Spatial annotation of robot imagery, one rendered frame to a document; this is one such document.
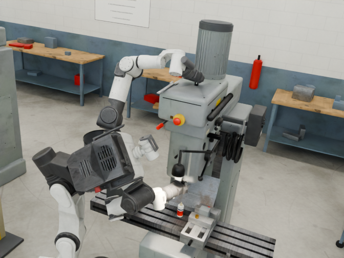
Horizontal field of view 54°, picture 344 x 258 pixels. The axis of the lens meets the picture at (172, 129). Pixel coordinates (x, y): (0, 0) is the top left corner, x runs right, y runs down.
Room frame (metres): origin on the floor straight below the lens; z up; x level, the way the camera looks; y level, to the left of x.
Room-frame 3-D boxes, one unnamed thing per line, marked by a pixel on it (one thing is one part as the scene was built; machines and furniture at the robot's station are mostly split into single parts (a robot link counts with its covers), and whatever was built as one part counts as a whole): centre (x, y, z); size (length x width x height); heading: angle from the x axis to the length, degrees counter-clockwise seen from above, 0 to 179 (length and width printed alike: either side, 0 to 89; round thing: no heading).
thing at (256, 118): (2.00, -0.53, 1.62); 0.20 x 0.09 x 0.21; 160
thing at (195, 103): (1.84, -0.11, 1.81); 0.47 x 0.26 x 0.16; 160
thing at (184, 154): (1.73, -0.07, 1.44); 0.04 x 0.04 x 0.21; 70
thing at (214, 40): (2.06, -0.20, 2.05); 0.20 x 0.20 x 0.32
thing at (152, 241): (1.83, -0.11, 0.83); 0.50 x 0.35 x 0.12; 160
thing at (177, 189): (1.76, -0.05, 1.23); 0.13 x 0.12 x 0.10; 49
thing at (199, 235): (1.75, -0.25, 1.02); 0.35 x 0.15 x 0.11; 158
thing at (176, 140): (1.83, -0.11, 1.47); 0.21 x 0.19 x 0.32; 70
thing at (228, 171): (2.41, -0.32, 0.78); 0.50 x 0.47 x 1.56; 160
